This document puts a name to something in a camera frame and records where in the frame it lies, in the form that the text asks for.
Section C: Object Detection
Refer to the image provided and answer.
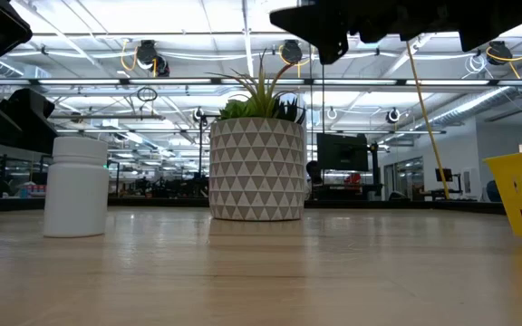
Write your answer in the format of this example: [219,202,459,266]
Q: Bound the triangle patterned plant pot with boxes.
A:
[208,116,308,222]

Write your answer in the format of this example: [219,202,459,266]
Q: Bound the black pole stand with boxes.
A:
[196,115,206,200]

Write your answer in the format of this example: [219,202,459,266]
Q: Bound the black monitor stand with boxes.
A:
[368,140,382,200]

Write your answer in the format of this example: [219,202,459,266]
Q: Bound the white pill bottle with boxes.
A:
[43,135,111,239]

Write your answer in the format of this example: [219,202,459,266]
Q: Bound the large black cable reel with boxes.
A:
[135,38,171,78]

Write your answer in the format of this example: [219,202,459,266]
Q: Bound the yellow hanging cable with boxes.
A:
[404,40,451,200]

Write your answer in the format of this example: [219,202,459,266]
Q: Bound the black hanging hoop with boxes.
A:
[136,85,159,103]

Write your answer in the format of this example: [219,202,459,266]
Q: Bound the black aluminium table frame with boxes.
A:
[0,195,508,216]

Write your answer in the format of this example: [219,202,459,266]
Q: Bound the blue office chair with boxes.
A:
[486,179,503,203]

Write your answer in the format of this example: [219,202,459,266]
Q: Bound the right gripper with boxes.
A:
[268,0,522,66]

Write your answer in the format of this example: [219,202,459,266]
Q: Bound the green succulent plant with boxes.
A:
[210,47,307,126]

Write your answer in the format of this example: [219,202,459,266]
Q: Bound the black computer monitor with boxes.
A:
[316,131,371,172]

